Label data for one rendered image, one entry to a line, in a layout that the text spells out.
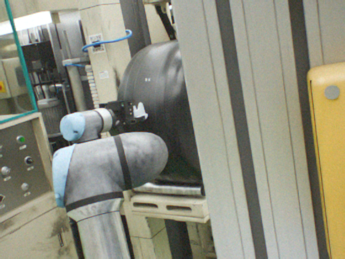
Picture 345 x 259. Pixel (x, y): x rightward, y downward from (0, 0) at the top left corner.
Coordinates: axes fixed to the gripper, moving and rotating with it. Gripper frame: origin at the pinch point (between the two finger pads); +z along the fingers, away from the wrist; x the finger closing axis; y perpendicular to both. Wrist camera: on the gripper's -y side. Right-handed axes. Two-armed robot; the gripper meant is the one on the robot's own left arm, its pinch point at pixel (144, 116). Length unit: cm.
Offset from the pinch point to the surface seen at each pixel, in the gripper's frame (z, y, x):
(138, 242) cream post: 28, -61, 35
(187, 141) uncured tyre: 7.3, -10.2, -11.9
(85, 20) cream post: 17, 39, 38
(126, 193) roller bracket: 13.6, -33.4, 25.1
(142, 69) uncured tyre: 7.9, 16.5, 4.3
